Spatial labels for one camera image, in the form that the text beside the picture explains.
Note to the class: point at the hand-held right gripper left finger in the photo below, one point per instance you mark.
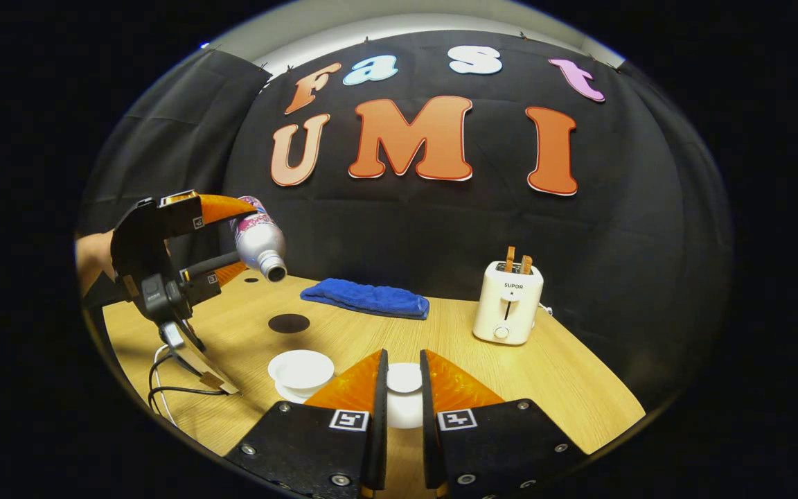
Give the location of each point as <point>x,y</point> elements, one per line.
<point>377,430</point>

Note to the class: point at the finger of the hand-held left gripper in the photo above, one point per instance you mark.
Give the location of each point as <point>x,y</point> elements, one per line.
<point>208,267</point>
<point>181,215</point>

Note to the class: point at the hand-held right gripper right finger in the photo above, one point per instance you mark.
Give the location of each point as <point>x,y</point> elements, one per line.
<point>430,430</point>

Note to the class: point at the white teacup lid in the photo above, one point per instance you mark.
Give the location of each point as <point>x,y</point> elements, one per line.
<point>404,388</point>

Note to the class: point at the silver water bottle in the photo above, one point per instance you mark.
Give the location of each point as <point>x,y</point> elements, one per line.
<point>257,239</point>

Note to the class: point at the white teacup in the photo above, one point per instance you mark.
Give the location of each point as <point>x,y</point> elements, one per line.
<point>300,369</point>

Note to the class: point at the white saucer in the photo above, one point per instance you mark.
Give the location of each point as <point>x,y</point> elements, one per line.
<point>288,396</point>

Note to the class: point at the blue towel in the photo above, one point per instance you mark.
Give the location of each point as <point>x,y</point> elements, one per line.
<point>368,298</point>

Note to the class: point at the white toaster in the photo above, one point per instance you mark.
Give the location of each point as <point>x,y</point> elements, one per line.
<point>506,305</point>

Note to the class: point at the toast slice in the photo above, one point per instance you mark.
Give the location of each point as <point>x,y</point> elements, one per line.
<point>526,265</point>
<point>510,258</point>

